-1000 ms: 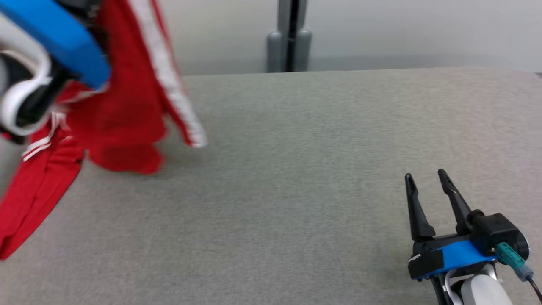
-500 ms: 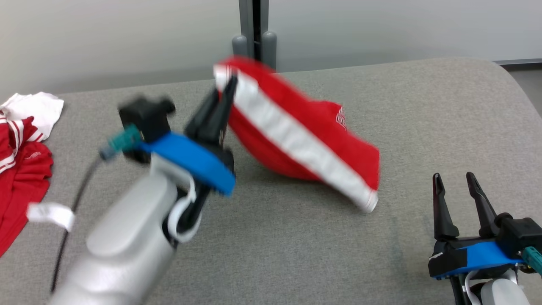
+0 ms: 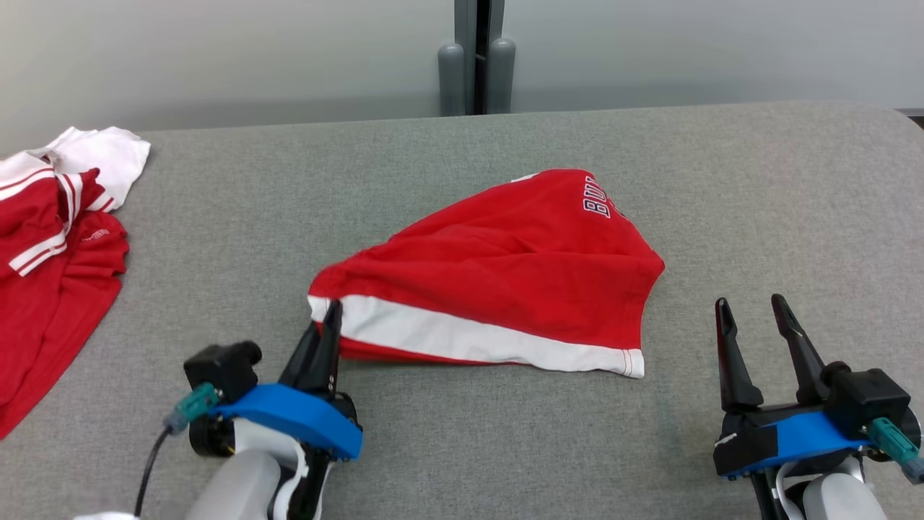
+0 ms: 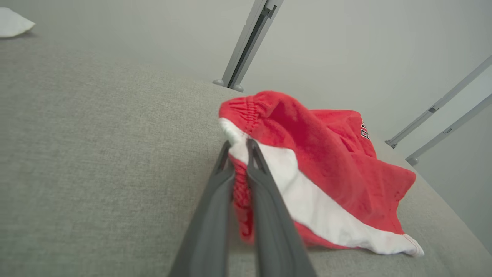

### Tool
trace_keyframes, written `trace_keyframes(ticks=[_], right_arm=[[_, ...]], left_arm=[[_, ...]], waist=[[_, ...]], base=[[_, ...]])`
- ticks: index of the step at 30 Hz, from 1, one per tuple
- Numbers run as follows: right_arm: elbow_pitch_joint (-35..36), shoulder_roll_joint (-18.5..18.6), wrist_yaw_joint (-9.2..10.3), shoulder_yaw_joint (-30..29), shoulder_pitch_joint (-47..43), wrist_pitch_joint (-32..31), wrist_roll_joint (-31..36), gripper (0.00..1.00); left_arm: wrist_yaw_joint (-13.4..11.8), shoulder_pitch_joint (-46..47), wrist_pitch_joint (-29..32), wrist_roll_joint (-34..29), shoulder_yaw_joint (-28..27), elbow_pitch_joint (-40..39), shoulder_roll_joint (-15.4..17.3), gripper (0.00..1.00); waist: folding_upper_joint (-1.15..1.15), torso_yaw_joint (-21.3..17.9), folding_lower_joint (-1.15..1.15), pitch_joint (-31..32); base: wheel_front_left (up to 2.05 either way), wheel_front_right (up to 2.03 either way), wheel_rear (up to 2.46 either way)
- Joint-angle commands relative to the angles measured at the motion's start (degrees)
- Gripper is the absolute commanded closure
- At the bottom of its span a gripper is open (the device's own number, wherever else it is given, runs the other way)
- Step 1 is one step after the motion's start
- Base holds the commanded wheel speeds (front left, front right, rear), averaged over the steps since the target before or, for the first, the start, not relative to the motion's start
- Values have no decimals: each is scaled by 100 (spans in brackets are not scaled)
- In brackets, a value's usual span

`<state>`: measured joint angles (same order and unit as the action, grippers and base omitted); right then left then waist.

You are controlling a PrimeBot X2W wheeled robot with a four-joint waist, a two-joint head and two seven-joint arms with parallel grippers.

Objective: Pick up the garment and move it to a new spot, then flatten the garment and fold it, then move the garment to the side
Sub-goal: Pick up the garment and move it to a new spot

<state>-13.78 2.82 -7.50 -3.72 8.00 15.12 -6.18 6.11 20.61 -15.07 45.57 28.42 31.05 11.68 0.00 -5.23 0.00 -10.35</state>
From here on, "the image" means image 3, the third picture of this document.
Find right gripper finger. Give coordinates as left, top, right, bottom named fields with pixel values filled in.
left=770, top=292, right=831, bottom=404
left=715, top=297, right=764, bottom=413

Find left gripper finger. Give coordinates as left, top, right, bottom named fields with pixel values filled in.
left=321, top=300, right=344, bottom=395
left=278, top=332, right=326, bottom=395

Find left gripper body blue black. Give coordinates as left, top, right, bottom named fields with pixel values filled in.
left=209, top=383, right=364, bottom=462

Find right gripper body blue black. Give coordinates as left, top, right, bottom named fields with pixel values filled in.
left=713, top=402, right=871, bottom=480

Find red shorts with white band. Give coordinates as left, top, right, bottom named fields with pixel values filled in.
left=308, top=168, right=666, bottom=379

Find red white striped garment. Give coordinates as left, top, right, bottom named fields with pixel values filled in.
left=0, top=126, right=152, bottom=439

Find green left camera connector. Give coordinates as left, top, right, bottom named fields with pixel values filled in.
left=164, top=383, right=222, bottom=435

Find green camera connector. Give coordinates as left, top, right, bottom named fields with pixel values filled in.
left=164, top=383, right=222, bottom=435
left=868, top=417, right=924, bottom=485

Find green right camera connector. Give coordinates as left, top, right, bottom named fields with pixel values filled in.
left=868, top=417, right=924, bottom=485

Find black left camera cable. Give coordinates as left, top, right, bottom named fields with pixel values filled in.
left=134, top=426, right=174, bottom=518

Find grey cylinder post foot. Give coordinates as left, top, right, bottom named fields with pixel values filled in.
left=487, top=38, right=517, bottom=115
left=437, top=42, right=467, bottom=118

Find grey partition post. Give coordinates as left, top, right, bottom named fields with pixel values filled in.
left=454, top=0, right=506, bottom=116

